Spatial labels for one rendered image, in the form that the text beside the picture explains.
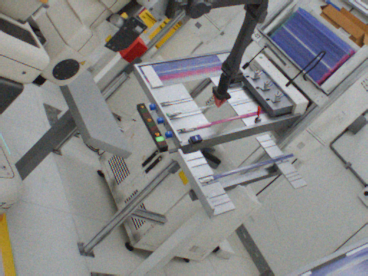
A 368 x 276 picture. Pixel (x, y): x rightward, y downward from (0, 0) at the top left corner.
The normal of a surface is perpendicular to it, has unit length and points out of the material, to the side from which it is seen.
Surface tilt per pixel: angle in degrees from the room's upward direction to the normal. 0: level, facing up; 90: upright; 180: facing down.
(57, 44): 82
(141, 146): 90
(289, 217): 90
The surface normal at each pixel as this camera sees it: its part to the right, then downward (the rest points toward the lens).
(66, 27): -0.29, -0.34
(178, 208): 0.47, 0.60
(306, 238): -0.51, -0.40
